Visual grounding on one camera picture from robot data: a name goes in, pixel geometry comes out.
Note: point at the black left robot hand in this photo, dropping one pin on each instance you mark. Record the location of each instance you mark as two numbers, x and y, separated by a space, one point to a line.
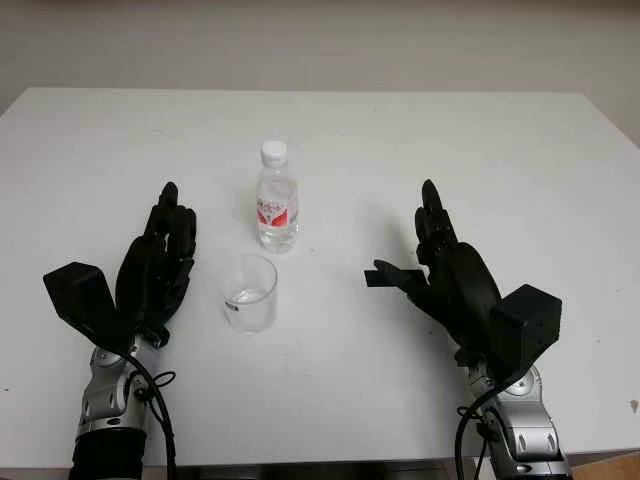
150 270

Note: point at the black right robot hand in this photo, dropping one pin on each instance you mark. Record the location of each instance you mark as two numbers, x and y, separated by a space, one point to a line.
460 285

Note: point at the clear water bottle red label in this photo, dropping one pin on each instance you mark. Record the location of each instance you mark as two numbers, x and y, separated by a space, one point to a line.
277 220

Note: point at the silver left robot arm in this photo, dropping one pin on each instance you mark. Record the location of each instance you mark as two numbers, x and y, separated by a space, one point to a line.
105 410

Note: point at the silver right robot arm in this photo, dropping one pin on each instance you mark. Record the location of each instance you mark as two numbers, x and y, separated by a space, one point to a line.
525 430

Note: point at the clear glass cup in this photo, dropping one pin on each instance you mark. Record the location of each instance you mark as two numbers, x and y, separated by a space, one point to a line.
250 300

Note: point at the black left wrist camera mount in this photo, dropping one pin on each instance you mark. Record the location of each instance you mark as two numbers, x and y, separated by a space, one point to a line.
82 300

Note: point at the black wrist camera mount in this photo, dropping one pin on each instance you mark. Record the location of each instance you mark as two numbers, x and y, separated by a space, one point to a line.
527 325
82 300

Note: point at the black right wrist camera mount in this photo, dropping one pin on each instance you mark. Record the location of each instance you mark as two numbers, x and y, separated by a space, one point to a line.
527 325

